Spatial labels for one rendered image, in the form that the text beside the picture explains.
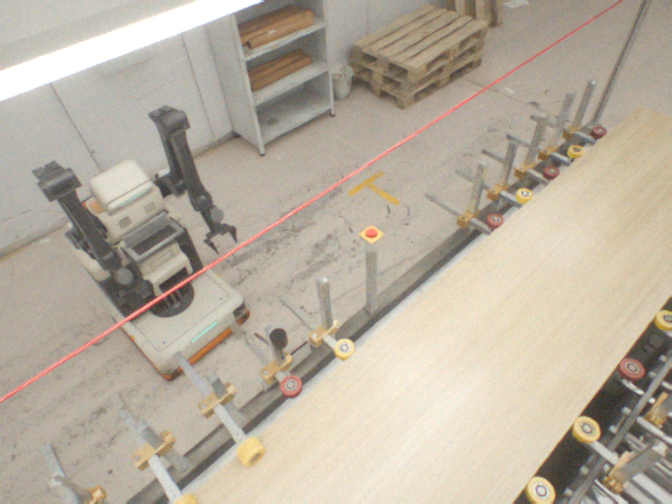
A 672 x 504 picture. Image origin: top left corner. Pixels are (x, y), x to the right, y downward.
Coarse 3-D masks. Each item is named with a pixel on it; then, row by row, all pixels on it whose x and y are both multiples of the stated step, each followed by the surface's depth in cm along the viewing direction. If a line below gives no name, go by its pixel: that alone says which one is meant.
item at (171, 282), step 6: (180, 240) 243; (180, 246) 241; (186, 246) 243; (192, 246) 247; (186, 252) 246; (192, 252) 249; (192, 258) 251; (180, 270) 231; (186, 270) 235; (174, 276) 230; (180, 276) 233; (186, 276) 236; (168, 282) 229; (174, 282) 231; (162, 288) 229; (168, 288) 230
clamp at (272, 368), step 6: (288, 354) 182; (288, 360) 180; (270, 366) 179; (276, 366) 179; (282, 366) 178; (288, 366) 182; (270, 372) 177; (276, 372) 177; (282, 372) 181; (264, 378) 176; (270, 378) 177
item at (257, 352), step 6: (234, 324) 194; (234, 330) 192; (252, 342) 187; (252, 348) 185; (258, 348) 185; (258, 354) 184; (264, 354) 183; (258, 360) 184; (264, 360) 182; (264, 366) 183; (276, 378) 177; (282, 378) 176
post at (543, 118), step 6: (540, 114) 230; (546, 114) 229; (540, 120) 231; (546, 120) 231; (540, 126) 233; (534, 132) 238; (540, 132) 235; (534, 138) 240; (540, 138) 239; (534, 144) 241; (534, 150) 244; (528, 156) 248; (534, 156) 248; (528, 162) 250; (522, 180) 260
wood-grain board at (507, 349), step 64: (640, 128) 260; (576, 192) 229; (640, 192) 226; (512, 256) 204; (576, 256) 202; (640, 256) 200; (448, 320) 184; (512, 320) 183; (576, 320) 181; (640, 320) 180; (320, 384) 169; (384, 384) 168; (448, 384) 167; (512, 384) 165; (576, 384) 164; (320, 448) 154; (384, 448) 153; (448, 448) 152; (512, 448) 151
